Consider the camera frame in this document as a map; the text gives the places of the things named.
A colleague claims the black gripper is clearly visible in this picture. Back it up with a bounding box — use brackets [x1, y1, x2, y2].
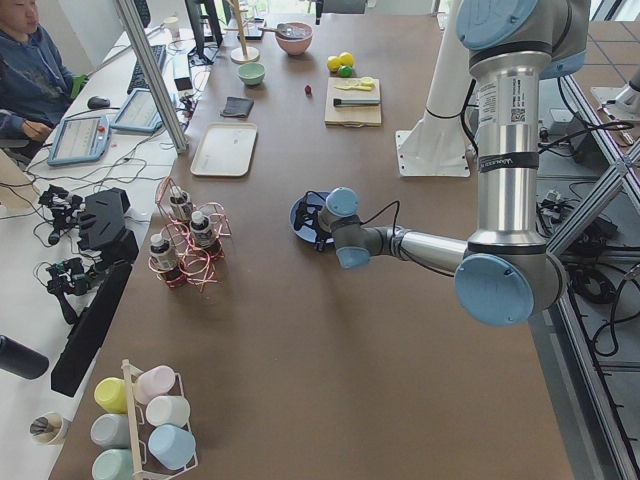
[310, 207, 332, 252]

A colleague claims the blue plate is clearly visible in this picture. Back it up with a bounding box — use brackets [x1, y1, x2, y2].
[289, 190, 334, 251]

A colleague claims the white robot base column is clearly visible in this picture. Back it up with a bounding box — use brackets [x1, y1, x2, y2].
[396, 1, 472, 177]

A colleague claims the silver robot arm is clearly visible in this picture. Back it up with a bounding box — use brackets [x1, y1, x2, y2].
[293, 1, 590, 326]

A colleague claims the dark drink bottle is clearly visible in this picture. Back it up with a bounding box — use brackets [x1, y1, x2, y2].
[150, 233, 182, 286]
[169, 185, 193, 222]
[190, 210, 216, 254]

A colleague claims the cream rabbit tray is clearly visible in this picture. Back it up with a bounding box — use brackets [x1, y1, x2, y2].
[190, 122, 258, 177]

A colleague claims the steel muddler black cap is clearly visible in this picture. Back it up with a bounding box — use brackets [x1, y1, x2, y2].
[333, 98, 381, 108]

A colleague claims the wooden cutting board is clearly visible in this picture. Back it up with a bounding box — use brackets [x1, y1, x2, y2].
[324, 77, 382, 127]

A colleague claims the grey folded cloth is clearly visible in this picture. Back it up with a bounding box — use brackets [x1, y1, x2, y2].
[220, 96, 254, 118]

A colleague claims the yellow plastic knife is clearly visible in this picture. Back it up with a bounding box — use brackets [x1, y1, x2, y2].
[334, 83, 375, 91]

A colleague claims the green lime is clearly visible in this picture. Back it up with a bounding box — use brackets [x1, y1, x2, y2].
[337, 65, 353, 78]

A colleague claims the yellow lemon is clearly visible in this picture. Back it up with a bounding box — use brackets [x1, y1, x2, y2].
[326, 56, 342, 73]
[338, 51, 355, 67]

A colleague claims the green bowl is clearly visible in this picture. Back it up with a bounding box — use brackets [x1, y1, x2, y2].
[238, 62, 266, 87]

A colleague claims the pink bowl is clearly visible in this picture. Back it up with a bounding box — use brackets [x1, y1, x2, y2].
[275, 22, 313, 56]

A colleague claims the wooden cup tree stand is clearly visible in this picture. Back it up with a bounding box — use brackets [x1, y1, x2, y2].
[226, 0, 260, 65]

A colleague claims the metal ice scoop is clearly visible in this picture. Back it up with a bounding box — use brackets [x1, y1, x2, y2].
[260, 23, 307, 40]

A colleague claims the pink cup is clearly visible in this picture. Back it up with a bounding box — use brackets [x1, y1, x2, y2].
[133, 365, 175, 405]

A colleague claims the blue teach pendant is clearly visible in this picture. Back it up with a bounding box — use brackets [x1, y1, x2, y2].
[47, 115, 110, 166]
[110, 88, 162, 134]

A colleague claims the white cup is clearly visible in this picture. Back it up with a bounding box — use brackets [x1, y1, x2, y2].
[146, 395, 191, 427]

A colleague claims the black keyboard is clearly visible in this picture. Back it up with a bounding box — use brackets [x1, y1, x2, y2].
[126, 43, 168, 95]

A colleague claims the blue cup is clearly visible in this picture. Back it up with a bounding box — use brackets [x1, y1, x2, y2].
[148, 424, 196, 470]

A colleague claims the yellow cup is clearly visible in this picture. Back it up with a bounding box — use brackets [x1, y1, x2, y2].
[94, 377, 127, 414]

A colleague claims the black computer mouse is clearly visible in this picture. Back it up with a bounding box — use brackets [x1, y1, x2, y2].
[87, 96, 111, 110]

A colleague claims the grey cup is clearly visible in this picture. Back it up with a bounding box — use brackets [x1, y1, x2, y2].
[90, 413, 130, 449]

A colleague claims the mint cup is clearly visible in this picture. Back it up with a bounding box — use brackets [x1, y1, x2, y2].
[91, 449, 133, 480]

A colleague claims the seated person blue hoodie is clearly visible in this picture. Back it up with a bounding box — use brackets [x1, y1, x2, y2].
[1, 1, 88, 144]

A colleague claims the black thermos bottle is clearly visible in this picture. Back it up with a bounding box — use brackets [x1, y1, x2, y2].
[1, 335, 49, 380]

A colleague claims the paper cup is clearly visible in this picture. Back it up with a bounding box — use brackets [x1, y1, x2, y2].
[29, 412, 71, 445]

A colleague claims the copper wire bottle rack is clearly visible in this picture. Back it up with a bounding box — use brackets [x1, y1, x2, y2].
[148, 177, 232, 291]

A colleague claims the white wire cup rack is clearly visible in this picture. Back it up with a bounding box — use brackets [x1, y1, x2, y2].
[121, 359, 199, 479]

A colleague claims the aluminium frame post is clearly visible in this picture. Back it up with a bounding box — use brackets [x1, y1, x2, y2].
[114, 0, 188, 154]

